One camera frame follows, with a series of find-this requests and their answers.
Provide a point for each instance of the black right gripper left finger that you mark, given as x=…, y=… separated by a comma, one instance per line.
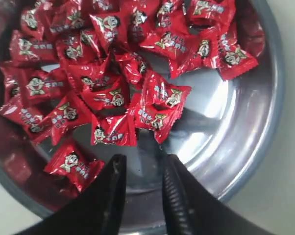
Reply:
x=98, y=210

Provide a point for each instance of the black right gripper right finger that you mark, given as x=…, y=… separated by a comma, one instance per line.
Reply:
x=189, y=209

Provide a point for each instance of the red candy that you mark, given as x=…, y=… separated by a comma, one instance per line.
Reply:
x=31, y=119
x=72, y=161

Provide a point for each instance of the round steel plate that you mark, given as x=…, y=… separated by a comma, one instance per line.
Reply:
x=222, y=136

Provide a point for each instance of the red candy front left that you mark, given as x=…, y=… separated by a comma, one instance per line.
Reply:
x=31, y=119

